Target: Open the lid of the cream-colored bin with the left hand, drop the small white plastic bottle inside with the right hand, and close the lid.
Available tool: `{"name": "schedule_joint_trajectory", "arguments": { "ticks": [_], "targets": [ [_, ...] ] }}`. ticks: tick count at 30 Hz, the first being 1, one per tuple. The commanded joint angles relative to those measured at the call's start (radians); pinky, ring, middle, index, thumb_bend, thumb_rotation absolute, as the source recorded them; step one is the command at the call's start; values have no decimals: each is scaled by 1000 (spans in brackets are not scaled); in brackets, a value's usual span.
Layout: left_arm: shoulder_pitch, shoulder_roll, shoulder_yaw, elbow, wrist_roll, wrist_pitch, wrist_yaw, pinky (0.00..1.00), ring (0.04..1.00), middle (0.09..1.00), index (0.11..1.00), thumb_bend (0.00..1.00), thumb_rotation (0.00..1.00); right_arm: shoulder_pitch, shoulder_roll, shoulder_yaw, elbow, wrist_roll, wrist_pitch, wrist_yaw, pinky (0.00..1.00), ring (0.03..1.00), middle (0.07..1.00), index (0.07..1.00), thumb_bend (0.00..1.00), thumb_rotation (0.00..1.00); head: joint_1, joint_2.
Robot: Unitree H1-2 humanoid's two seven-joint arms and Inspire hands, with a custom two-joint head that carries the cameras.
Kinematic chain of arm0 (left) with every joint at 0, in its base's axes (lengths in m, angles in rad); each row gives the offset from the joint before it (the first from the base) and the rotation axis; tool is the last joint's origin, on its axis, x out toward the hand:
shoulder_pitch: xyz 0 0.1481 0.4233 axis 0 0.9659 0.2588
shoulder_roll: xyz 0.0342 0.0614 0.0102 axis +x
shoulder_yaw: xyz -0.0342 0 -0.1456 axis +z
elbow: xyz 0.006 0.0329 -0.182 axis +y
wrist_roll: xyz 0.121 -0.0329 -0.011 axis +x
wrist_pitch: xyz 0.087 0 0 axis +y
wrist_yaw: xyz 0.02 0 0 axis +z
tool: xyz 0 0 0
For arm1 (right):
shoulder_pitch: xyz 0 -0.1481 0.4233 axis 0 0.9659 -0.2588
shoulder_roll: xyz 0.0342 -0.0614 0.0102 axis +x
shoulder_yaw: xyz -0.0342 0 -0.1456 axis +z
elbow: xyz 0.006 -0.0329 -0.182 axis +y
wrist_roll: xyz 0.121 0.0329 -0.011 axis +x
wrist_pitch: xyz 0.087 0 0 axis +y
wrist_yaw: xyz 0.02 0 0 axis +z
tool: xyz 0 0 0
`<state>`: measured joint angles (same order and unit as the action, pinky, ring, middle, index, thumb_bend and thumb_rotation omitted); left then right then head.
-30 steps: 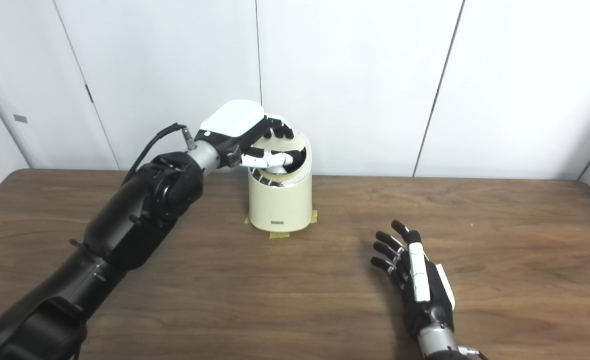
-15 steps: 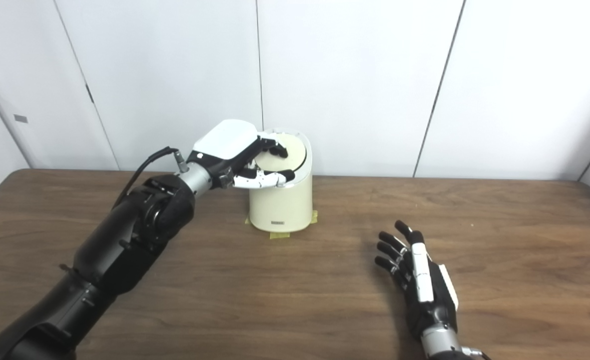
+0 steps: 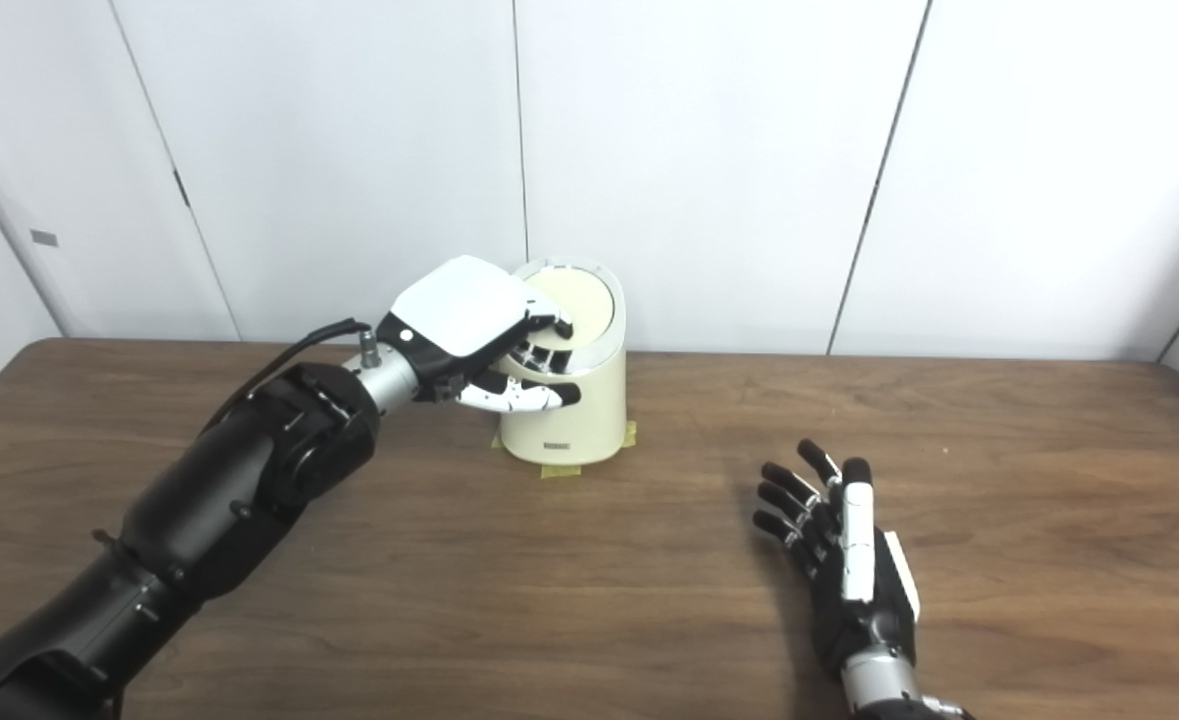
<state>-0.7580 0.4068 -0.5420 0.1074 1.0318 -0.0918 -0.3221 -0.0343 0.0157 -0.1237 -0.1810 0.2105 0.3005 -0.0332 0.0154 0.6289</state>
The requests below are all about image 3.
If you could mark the cream-colored cylindrical bin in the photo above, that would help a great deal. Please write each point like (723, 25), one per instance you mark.
(589, 420)

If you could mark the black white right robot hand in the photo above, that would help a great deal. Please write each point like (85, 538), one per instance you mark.
(879, 600)

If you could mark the black wall panel hinge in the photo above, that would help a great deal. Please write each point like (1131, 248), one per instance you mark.
(182, 189)

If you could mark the small grey wall label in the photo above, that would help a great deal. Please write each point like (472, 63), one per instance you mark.
(43, 238)

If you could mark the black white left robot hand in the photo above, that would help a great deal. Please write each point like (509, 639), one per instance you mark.
(459, 315)

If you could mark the cream round bin lid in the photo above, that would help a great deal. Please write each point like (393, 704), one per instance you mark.
(584, 300)

